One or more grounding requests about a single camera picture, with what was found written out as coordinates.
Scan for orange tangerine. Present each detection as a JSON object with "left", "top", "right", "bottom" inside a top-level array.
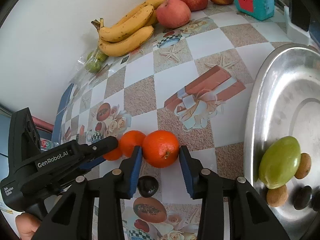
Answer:
[
  {"left": 119, "top": 130, "right": 146, "bottom": 158},
  {"left": 103, "top": 148, "right": 123, "bottom": 161},
  {"left": 142, "top": 130, "right": 180, "bottom": 168}
]

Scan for clear bag green fruits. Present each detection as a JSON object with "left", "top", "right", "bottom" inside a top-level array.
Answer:
[{"left": 70, "top": 48, "right": 109, "bottom": 84}]

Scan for person's hand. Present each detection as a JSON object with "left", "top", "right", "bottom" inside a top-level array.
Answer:
[{"left": 15, "top": 212, "right": 41, "bottom": 240}]

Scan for brown longan lower plate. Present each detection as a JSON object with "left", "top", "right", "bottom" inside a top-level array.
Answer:
[{"left": 266, "top": 185, "right": 289, "bottom": 207}]

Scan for dark plum on plate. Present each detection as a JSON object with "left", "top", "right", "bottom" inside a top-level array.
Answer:
[{"left": 293, "top": 185, "right": 312, "bottom": 210}]

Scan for green mango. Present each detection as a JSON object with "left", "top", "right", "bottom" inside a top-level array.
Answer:
[{"left": 258, "top": 136, "right": 301, "bottom": 189}]

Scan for brown longan on plate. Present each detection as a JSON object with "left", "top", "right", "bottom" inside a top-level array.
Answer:
[{"left": 295, "top": 153, "right": 312, "bottom": 179}]

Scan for silver metal plate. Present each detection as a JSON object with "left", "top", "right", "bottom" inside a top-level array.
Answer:
[{"left": 244, "top": 43, "right": 319, "bottom": 239}]

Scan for yellow banana bunch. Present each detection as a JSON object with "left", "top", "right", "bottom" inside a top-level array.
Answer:
[{"left": 91, "top": 0, "right": 167, "bottom": 57}]

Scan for patterned checkered tablecloth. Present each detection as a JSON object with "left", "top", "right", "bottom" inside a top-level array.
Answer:
[{"left": 51, "top": 3, "right": 313, "bottom": 240}]

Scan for red apple front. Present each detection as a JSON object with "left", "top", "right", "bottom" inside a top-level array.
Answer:
[{"left": 156, "top": 0, "right": 191, "bottom": 29}]

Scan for white phone stand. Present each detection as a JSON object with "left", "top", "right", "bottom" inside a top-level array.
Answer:
[{"left": 284, "top": 6, "right": 311, "bottom": 45}]

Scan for black phone on stand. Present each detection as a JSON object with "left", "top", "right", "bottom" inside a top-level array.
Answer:
[{"left": 290, "top": 0, "right": 311, "bottom": 31}]

